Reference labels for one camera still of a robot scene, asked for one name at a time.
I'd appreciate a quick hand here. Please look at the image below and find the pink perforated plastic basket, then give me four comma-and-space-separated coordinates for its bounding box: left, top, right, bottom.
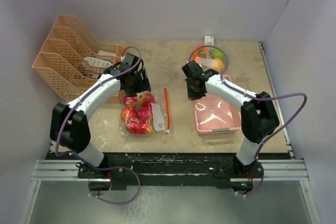
193, 74, 242, 137

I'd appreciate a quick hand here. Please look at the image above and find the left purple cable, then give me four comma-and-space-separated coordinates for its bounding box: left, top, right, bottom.
54, 46, 144, 205

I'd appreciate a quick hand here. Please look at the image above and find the orange desk file organizer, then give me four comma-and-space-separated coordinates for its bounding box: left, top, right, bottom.
32, 15, 124, 101

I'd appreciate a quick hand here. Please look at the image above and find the small white red box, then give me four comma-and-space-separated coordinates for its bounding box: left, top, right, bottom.
204, 36, 214, 46

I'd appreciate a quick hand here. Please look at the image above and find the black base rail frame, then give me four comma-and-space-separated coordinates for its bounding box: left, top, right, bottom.
33, 153, 309, 192

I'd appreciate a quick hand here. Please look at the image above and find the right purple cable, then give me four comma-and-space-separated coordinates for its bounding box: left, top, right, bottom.
188, 45, 308, 198

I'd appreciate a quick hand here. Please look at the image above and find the zip bag of mixed fruit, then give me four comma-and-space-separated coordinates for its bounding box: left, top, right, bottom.
188, 45, 228, 73

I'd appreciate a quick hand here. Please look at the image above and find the zip bag of red apples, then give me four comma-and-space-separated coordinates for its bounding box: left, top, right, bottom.
119, 88, 171, 136

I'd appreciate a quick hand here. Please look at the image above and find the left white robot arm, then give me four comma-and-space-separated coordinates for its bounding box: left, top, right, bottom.
50, 54, 151, 178

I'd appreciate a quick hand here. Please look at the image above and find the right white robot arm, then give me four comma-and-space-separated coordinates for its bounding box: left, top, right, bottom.
182, 61, 280, 177

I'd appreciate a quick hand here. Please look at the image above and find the purple cable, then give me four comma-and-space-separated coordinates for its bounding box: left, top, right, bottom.
54, 46, 144, 205
188, 45, 308, 198

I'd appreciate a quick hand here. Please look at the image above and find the white packet in organizer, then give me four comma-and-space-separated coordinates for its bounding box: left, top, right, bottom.
84, 50, 116, 68

